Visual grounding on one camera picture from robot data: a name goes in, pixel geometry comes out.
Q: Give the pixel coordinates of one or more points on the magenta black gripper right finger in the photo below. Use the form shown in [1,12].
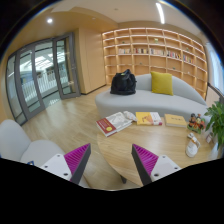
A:
[150,166]

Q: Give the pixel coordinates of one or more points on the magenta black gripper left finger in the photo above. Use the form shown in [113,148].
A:
[70,166]

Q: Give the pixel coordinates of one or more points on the round wooden table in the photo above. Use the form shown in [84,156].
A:
[161,140]

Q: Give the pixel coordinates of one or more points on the yellow orange book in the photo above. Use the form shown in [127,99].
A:
[148,118]

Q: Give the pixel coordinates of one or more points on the yellow hardcover book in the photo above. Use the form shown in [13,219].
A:
[174,120]

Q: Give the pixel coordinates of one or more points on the red cover book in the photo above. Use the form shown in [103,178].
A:
[106,127]

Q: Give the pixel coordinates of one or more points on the open white magazine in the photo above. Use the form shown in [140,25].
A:
[119,121]

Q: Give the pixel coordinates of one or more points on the grey armchair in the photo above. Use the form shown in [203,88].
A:
[16,145]

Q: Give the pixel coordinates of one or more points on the colourful figurine toy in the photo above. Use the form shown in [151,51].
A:
[196,123]

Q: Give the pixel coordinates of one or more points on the grey curved sofa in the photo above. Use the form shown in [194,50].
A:
[183,102]

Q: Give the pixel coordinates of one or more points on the green potted plant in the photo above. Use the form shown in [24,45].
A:
[216,114]

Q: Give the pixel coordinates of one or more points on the yellow cushion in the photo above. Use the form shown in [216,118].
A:
[162,83]

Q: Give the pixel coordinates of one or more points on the black backpack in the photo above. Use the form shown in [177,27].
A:
[123,83]

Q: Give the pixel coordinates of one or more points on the grey glass double door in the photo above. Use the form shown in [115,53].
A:
[40,74]

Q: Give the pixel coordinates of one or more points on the wooden bookshelf wall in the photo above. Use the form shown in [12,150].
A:
[143,50]

